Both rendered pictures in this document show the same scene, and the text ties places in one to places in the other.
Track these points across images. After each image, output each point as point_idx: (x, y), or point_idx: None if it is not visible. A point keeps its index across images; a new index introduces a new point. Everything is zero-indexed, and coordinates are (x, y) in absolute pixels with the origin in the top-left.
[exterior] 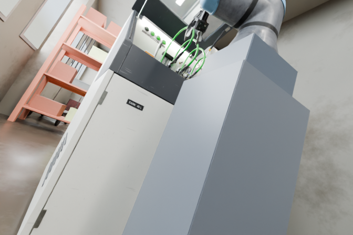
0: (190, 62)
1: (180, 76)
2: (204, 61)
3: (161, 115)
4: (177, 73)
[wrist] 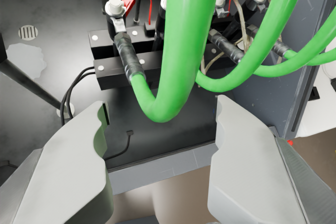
0: (197, 82)
1: (136, 188)
2: (294, 69)
3: None
4: (122, 192)
